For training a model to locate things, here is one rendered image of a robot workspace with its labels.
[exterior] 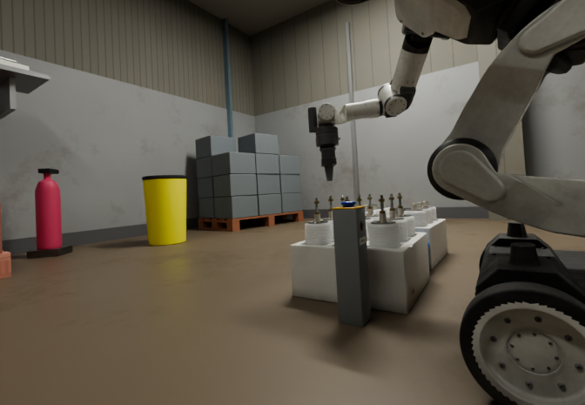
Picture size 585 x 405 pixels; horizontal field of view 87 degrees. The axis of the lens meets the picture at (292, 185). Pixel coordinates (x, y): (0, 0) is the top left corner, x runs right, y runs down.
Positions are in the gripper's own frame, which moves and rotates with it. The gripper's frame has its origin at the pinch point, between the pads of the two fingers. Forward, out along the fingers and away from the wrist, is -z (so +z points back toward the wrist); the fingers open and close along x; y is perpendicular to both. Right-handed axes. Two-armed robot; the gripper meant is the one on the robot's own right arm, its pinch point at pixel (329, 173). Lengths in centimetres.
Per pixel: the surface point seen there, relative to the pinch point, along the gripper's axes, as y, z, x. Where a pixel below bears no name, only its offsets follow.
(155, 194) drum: -131, -2, -115
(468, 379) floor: 20, -43, 62
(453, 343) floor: 23, -43, 49
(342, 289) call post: -1, -34, 37
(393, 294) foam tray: 14, -38, 30
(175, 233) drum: -119, -34, -122
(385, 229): 14.3, -19.6, 26.5
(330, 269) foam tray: -2.7, -32.4, 20.8
